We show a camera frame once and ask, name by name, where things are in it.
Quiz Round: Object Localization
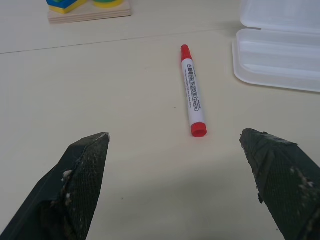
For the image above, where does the white plastic case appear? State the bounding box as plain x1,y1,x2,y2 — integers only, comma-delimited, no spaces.
231,0,320,94

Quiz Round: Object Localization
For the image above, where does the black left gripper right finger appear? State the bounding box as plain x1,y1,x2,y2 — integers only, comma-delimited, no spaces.
239,127,320,240

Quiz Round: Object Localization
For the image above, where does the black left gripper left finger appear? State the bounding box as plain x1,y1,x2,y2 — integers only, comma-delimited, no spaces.
0,131,111,240

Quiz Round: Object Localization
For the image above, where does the wooden shape stacking toy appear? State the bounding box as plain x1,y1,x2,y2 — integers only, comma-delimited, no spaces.
46,0,133,25

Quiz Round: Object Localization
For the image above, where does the red whiteboard marker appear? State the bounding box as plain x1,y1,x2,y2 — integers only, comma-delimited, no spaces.
180,44,208,138

